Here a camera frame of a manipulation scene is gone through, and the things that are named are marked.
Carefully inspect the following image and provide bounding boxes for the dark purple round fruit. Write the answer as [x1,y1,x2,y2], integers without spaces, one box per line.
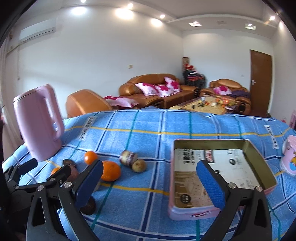
[67,164,79,183]

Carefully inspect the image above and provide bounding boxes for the dark brown passion fruit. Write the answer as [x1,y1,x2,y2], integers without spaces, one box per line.
[62,159,76,167]

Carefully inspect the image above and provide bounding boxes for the small orange tangerine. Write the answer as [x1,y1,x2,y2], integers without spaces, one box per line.
[84,151,98,165]

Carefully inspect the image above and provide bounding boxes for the large orange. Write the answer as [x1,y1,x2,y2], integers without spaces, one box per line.
[101,160,121,182]

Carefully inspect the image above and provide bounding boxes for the purple sugarcane piece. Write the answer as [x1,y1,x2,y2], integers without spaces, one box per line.
[119,150,138,167]

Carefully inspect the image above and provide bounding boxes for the brown-green kiwi fruit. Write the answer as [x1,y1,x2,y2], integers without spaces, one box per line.
[132,159,147,173]

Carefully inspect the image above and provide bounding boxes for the printed paper liner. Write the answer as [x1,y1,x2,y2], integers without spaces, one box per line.
[173,149,259,208]

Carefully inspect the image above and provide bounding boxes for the pink metal tin box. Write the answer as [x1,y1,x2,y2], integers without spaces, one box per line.
[168,139,277,220]

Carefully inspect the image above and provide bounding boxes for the pink electric kettle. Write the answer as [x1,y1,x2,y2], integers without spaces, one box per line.
[13,84,64,162]

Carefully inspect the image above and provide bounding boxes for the pink cartoon cup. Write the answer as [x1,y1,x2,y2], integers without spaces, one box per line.
[280,135,296,177]

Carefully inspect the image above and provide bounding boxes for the blue plaid tablecloth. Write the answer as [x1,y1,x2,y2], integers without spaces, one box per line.
[1,106,296,241]

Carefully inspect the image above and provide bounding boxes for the brown leather ottoman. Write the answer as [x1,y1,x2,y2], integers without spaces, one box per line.
[65,89,112,118]

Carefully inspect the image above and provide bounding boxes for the wooden coffee table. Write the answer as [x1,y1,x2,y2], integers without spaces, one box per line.
[169,95,238,115]

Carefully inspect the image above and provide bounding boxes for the purple cloth on armchair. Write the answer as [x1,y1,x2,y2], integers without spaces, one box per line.
[229,90,250,99]

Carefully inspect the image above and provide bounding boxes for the armchair pink floral pillow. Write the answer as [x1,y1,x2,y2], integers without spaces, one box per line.
[213,85,232,96]

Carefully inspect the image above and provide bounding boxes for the brown leather three-seat sofa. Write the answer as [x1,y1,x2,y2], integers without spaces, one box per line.
[118,73,200,108]

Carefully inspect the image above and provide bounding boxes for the brown leather armchair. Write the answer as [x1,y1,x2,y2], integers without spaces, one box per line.
[199,79,251,115]

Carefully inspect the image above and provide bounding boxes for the stacked dark chairs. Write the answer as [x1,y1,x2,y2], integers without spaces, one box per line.
[183,69,206,89]

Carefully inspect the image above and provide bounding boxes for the brown wooden door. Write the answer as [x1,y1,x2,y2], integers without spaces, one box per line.
[250,50,273,117]

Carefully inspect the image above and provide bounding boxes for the white wall air conditioner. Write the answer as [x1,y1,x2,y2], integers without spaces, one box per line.
[18,19,56,43]

